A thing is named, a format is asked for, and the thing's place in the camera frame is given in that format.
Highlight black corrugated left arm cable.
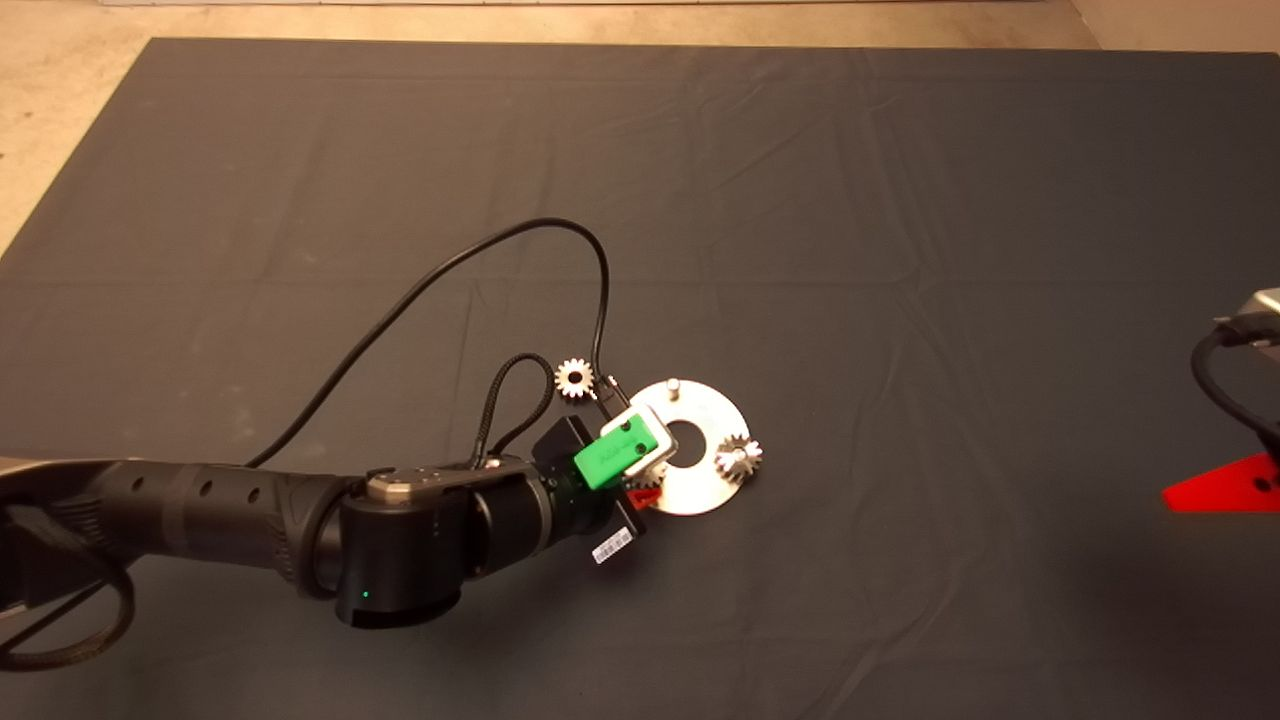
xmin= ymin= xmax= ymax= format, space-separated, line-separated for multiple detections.
xmin=470 ymin=352 xmax=557 ymax=471

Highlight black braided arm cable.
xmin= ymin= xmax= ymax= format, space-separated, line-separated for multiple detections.
xmin=0 ymin=505 xmax=137 ymax=672

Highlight green left camera mount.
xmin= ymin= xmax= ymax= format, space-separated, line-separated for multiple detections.
xmin=572 ymin=415 xmax=656 ymax=492

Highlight round metal carrier plate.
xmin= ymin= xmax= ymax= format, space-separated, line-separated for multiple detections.
xmin=625 ymin=378 xmax=751 ymax=517

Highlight dark grey table cloth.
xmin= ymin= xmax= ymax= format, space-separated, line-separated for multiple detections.
xmin=0 ymin=38 xmax=1280 ymax=720

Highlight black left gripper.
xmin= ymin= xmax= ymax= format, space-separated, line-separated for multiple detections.
xmin=533 ymin=415 xmax=662 ymax=567

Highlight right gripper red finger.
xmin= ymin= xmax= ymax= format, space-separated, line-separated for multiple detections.
xmin=1162 ymin=452 xmax=1280 ymax=514

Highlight black right camera cable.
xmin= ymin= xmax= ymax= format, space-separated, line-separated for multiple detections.
xmin=1190 ymin=325 xmax=1280 ymax=453

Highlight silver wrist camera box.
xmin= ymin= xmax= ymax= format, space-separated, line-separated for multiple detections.
xmin=1213 ymin=288 xmax=1280 ymax=348
xmin=600 ymin=400 xmax=674 ymax=481

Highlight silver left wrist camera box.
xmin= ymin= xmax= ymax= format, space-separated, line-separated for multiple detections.
xmin=600 ymin=400 xmax=674 ymax=481

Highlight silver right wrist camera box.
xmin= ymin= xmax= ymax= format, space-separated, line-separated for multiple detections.
xmin=1213 ymin=288 xmax=1280 ymax=348

